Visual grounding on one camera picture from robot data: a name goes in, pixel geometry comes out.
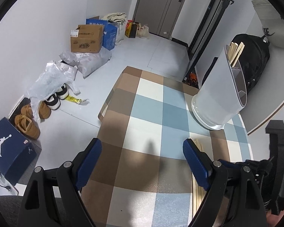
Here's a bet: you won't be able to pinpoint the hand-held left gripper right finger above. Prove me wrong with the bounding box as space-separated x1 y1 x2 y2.
182 138 268 227

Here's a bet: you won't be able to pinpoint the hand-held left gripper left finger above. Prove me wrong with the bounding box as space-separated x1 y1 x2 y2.
18 138 103 227

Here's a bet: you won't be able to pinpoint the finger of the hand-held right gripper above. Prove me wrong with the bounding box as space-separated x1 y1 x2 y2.
220 159 258 171

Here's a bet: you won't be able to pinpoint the pile of wooden chopsticks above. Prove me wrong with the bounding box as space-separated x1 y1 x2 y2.
191 137 212 221

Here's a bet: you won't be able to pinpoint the white plastic utensil holder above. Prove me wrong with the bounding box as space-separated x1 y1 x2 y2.
191 44 248 131

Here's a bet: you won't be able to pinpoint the wooden chopsticks bunch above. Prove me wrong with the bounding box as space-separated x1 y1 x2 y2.
228 41 245 67

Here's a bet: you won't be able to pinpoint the white panel with wooden edge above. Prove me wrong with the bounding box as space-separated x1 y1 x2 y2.
247 92 284 161

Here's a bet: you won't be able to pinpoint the yellow wrapper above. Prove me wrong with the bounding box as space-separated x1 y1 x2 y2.
66 95 89 105

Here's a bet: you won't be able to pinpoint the brown suede boot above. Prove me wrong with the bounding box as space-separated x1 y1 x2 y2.
20 100 51 119
14 114 41 140

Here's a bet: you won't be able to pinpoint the checkered tablecloth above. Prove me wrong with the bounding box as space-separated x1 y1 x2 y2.
80 66 254 227

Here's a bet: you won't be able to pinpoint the black white sneaker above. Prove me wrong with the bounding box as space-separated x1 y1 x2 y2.
55 84 69 99
44 93 61 110

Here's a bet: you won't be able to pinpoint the navy shoe box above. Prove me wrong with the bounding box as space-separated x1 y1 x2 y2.
0 117 37 186

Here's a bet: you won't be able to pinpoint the dark orange object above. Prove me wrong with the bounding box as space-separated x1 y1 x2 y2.
183 72 200 90

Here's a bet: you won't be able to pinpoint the clear plastic bag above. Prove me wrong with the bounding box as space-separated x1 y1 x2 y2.
28 60 81 121

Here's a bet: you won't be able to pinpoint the black backpack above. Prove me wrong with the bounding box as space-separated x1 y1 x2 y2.
205 33 271 94

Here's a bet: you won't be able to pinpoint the grey plastic parcel bag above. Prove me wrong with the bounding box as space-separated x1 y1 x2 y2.
60 47 112 78

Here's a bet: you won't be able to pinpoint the brown cardboard box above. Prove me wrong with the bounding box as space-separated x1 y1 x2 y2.
70 25 104 54

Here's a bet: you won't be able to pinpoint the white hanging bag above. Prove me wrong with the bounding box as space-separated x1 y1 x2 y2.
251 0 284 50

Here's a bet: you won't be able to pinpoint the blue cardboard box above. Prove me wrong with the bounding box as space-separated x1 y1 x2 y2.
86 16 119 51

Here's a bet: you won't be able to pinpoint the white plastic sack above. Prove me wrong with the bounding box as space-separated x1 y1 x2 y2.
109 20 127 46

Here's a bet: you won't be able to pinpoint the orange black paper bag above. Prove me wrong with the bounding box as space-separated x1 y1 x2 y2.
125 20 140 39

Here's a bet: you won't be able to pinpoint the beige shopping bag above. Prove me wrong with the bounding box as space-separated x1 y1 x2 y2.
136 24 150 39

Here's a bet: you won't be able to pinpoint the beige folded clothes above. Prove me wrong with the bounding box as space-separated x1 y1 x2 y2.
102 12 126 22

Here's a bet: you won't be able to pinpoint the grey door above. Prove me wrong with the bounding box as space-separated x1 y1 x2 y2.
133 0 192 39

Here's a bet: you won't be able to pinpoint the black door frame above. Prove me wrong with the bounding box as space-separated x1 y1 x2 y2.
187 0 237 61

